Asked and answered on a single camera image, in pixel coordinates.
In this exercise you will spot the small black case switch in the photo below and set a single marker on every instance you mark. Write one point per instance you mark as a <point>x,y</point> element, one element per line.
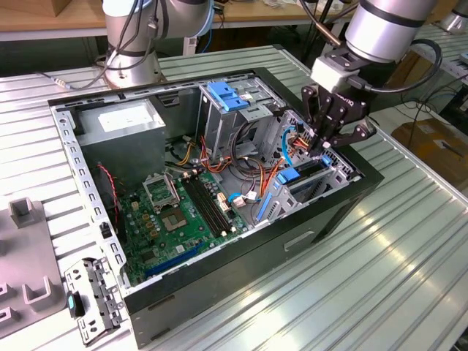
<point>105,231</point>

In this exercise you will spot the metal optical drive cage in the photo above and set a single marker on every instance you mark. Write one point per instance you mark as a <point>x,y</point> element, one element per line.
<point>219,128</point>

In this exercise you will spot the metal card retention bracket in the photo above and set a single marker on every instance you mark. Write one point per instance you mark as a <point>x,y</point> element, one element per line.
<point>104,289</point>

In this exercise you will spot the black RAM slot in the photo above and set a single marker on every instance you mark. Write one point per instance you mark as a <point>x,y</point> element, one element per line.
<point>202,207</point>
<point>212,204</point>
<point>216,203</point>
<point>207,206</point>

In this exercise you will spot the flat labelled cardboard box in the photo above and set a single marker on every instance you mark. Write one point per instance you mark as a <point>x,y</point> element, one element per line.
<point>428,146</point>

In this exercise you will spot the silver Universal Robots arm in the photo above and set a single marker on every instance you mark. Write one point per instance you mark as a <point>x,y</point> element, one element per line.
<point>384,29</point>

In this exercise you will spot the brown cardboard box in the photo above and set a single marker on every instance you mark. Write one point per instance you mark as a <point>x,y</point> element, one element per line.
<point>417,67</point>

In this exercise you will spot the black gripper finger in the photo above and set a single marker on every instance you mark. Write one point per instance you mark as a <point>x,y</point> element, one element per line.
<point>360,133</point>
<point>312,109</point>

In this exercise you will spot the grey power supply unit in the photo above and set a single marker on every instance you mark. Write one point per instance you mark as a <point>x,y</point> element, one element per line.
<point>120,153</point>

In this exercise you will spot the green motherboard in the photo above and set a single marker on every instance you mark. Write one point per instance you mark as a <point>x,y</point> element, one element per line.
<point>183,241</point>

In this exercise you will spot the blue expansion slot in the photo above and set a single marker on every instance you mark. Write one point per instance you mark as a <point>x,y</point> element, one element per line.
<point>172,262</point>

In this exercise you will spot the black open PC case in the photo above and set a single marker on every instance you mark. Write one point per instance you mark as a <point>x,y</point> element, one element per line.
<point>256,256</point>

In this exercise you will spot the wooden desk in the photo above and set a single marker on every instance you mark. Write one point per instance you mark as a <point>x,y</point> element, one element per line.
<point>80,20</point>

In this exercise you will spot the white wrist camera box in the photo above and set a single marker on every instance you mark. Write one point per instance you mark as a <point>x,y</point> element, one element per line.
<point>329,75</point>

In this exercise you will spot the grey parts rack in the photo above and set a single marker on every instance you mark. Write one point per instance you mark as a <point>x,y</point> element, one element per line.
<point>25,252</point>

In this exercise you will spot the blue plastic drive latch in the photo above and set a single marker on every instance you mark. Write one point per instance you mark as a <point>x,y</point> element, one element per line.
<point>226,98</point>

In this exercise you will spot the CPU socket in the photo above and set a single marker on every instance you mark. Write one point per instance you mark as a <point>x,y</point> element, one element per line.
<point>173,221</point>

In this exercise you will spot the metal disk bay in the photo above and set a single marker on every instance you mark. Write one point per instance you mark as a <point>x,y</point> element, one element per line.
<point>278,204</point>

